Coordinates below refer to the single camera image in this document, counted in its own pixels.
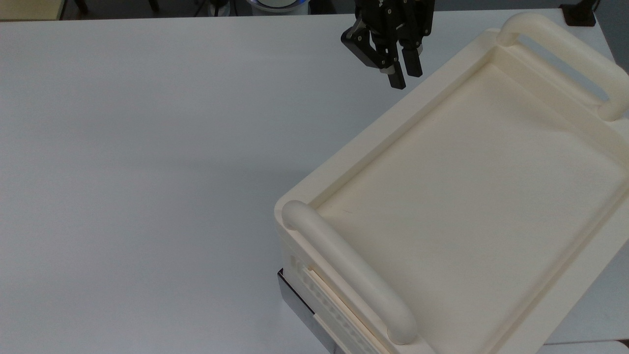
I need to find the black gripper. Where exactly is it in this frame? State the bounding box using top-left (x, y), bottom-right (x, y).
top-left (340, 0), bottom-right (436, 90)

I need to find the white and blue robot base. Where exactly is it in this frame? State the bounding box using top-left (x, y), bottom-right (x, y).
top-left (245, 0), bottom-right (312, 16)

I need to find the cream plastic cabinet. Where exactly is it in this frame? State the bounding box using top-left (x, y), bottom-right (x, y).
top-left (273, 12), bottom-right (629, 354)

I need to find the yellow wooden board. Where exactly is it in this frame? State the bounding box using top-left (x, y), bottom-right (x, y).
top-left (0, 0), bottom-right (67, 22)

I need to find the cream cabinet carry handle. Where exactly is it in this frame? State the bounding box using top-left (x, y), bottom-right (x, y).
top-left (495, 12), bottom-right (629, 122)
top-left (281, 200), bottom-right (419, 346)

